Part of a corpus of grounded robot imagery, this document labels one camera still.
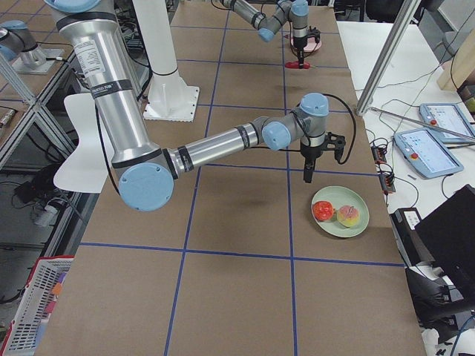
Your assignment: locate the teach pendant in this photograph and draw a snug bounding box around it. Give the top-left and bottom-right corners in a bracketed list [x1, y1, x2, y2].
[419, 103, 474, 144]
[394, 128, 464, 179]

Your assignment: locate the red white plastic basket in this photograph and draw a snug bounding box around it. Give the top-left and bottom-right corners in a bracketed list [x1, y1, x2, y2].
[1, 255, 73, 355]

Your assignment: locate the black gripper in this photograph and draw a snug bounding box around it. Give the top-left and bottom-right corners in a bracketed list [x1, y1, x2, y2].
[300, 132, 346, 183]
[290, 27, 321, 69]

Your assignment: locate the pink plate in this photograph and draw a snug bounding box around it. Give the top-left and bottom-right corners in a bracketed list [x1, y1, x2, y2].
[289, 35, 322, 55]

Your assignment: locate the black laptop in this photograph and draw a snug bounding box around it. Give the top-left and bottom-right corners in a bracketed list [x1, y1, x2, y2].
[416, 184, 474, 294]

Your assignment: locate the white chair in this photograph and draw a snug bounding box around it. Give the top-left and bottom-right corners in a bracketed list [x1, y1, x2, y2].
[53, 93, 114, 194]

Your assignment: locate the pink yellow peach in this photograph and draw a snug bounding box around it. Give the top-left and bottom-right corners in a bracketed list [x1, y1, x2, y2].
[336, 205, 360, 228]

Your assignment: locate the aluminium frame post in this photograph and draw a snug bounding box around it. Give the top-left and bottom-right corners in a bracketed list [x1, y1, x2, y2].
[356, 0, 422, 116]

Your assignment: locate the far teach pendant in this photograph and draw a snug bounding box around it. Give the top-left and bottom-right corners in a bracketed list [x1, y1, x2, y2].
[419, 103, 474, 144]

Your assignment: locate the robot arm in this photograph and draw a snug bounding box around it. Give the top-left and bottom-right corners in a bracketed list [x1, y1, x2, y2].
[48, 1, 351, 211]
[211, 0, 321, 70]

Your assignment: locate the near teach pendant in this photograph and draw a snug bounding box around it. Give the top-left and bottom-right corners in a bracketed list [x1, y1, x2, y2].
[394, 128, 464, 179]

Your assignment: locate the black camera cable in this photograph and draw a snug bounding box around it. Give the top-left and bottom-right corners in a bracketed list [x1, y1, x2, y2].
[94, 93, 358, 197]

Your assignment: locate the red chili pepper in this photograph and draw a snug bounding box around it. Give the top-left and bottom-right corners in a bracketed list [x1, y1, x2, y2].
[284, 61, 312, 70]

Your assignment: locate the orange terminal block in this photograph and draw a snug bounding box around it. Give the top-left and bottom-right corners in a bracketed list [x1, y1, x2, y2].
[371, 145, 396, 195]

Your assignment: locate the green plate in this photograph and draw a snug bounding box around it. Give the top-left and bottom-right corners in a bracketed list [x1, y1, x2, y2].
[310, 186, 370, 238]

